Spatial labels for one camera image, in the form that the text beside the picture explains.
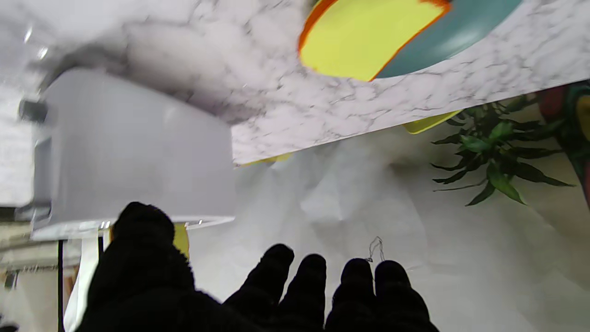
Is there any white two-slot toaster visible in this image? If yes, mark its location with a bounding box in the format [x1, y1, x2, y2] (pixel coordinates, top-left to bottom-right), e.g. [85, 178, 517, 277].
[18, 67, 238, 241]

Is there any colourful cartoon mural board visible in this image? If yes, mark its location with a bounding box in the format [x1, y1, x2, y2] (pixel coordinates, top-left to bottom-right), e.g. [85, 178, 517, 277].
[537, 81, 590, 208]

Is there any large green potted plant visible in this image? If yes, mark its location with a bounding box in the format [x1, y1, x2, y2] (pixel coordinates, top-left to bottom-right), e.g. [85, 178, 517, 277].
[431, 95, 577, 207]

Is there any yellow plastic chair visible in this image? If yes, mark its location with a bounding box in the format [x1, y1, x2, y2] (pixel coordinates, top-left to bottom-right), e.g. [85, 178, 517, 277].
[403, 110, 461, 135]

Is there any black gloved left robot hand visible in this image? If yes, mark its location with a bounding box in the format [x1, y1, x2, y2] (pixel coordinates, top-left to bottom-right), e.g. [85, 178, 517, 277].
[76, 202, 438, 332]

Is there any teal round plate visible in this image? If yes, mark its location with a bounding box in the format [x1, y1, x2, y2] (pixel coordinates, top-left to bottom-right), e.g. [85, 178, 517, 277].
[376, 0, 524, 80]

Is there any white crumpled backdrop sheet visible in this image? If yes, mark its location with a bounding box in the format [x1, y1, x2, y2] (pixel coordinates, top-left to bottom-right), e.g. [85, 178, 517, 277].
[184, 92, 590, 332]

